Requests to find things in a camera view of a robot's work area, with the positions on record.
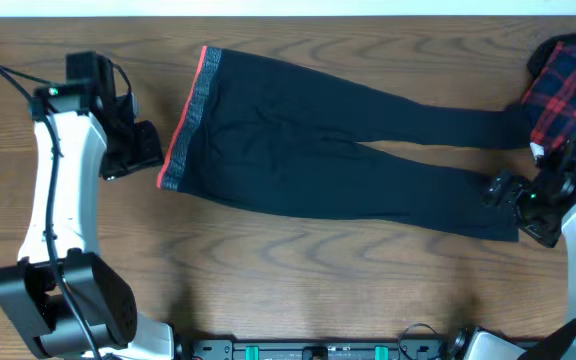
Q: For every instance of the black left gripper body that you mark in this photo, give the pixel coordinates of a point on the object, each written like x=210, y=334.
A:
x=122, y=152

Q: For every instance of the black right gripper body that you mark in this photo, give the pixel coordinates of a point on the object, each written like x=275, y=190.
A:
x=538, y=215

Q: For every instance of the black leggings red waistband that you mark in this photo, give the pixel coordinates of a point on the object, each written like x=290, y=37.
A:
x=269, y=136

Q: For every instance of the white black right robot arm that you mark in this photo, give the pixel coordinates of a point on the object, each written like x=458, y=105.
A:
x=481, y=344

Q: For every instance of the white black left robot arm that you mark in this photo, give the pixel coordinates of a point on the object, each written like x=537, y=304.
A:
x=60, y=296

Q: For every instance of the red navy plaid garment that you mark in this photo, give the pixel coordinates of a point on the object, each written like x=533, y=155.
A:
x=550, y=100

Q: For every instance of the black mounting rail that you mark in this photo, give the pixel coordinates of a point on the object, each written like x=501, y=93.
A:
x=229, y=348

